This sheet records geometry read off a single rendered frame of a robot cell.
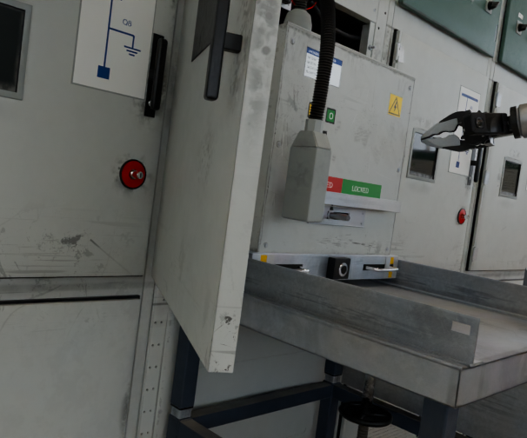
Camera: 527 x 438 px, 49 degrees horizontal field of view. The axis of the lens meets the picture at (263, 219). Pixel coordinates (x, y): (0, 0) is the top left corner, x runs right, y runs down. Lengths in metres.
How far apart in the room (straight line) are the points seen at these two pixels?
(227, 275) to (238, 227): 0.06
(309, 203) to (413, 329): 0.33
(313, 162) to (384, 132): 0.41
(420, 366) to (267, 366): 0.74
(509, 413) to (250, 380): 0.62
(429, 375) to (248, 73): 0.50
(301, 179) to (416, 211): 0.90
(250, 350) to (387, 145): 0.62
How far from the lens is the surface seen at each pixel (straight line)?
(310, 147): 1.12
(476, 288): 1.48
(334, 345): 0.97
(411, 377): 0.90
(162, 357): 1.33
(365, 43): 1.78
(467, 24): 2.20
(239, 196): 0.65
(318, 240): 1.31
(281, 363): 1.61
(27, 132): 1.08
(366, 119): 1.41
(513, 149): 2.60
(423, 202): 2.01
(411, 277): 1.56
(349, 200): 1.31
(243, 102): 0.65
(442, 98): 2.06
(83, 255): 1.15
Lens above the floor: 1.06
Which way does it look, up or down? 3 degrees down
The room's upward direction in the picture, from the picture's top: 8 degrees clockwise
